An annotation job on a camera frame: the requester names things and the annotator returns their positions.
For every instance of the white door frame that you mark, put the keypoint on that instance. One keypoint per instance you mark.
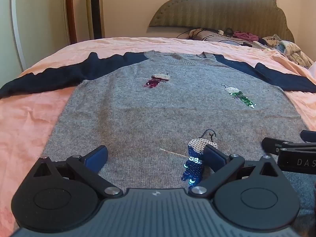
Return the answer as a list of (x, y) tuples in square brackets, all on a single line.
[(16, 24)]

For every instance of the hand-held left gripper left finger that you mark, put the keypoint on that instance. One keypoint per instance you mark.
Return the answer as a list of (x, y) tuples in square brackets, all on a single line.
[(96, 158)]

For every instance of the gold tower air conditioner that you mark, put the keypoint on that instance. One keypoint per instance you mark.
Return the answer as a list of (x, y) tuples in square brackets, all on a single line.
[(95, 9)]

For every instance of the pile of light clothes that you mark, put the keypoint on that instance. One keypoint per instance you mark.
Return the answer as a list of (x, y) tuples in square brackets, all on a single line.
[(291, 48)]

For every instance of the brown wooden frame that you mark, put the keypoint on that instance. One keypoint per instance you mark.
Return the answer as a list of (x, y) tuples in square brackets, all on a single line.
[(70, 12)]

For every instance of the grey sweater with navy sleeves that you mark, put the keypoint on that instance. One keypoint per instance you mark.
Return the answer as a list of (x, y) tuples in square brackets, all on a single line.
[(160, 108)]

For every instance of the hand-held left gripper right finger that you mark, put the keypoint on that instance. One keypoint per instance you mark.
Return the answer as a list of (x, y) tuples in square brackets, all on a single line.
[(214, 158)]

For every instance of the magenta garment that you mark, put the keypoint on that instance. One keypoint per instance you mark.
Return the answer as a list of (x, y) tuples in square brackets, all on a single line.
[(244, 35)]

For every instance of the olive padded headboard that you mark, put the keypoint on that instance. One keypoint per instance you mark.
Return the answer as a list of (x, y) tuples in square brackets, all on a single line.
[(222, 9)]

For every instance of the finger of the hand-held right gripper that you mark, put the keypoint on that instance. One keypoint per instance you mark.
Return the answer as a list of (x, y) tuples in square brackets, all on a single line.
[(309, 136), (274, 145)]

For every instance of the pink blanket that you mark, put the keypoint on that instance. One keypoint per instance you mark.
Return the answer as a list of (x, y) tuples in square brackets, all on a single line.
[(29, 128)]

